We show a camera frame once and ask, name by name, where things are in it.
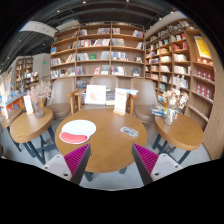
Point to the large wooden back bookshelf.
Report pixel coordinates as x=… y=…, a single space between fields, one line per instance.
x=98 y=48

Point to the yellow framed poster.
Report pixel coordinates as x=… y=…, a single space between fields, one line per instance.
x=202 y=47

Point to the round wooden table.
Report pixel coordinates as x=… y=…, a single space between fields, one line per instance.
x=184 y=134
x=26 y=128
x=111 y=150

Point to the small transparent computer mouse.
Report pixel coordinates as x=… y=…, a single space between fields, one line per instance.
x=129 y=131

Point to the glass vase dried pink flowers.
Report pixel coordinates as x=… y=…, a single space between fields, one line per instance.
x=38 y=93

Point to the beige right armchair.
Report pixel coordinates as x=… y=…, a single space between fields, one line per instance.
x=146 y=98

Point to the small white card left table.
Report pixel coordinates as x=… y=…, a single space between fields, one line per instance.
x=28 y=104

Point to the white picture board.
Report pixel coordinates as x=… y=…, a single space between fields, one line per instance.
x=96 y=94

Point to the beige armchair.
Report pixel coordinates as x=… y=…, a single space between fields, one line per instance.
x=109 y=81
x=60 y=101
x=146 y=98

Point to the round wooden centre table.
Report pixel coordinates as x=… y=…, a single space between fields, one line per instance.
x=111 y=150

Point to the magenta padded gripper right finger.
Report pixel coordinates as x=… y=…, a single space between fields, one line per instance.
x=152 y=166

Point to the low display table far left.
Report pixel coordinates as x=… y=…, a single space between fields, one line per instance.
x=13 y=103

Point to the round wooden left table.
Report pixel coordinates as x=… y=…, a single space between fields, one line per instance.
x=26 y=128

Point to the white upright sign card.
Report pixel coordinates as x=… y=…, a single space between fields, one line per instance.
x=120 y=101

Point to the white mouse pad red rest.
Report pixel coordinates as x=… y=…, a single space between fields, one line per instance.
x=77 y=131

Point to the glass vase dried white flowers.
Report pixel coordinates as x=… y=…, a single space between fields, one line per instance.
x=175 y=100

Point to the beige middle armchair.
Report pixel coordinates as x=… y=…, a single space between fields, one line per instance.
x=109 y=81

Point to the stack of books on chair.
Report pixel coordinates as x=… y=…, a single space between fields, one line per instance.
x=159 y=110

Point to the wooden right wall bookshelf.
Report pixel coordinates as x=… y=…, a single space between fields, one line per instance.
x=172 y=53

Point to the round wooden right table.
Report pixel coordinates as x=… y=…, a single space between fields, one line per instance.
x=184 y=134

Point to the beige left armchair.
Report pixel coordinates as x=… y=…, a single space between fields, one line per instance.
x=60 y=101

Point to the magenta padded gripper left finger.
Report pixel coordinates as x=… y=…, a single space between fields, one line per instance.
x=70 y=167

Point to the distant left wooden bookshelf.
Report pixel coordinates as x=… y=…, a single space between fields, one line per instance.
x=25 y=77

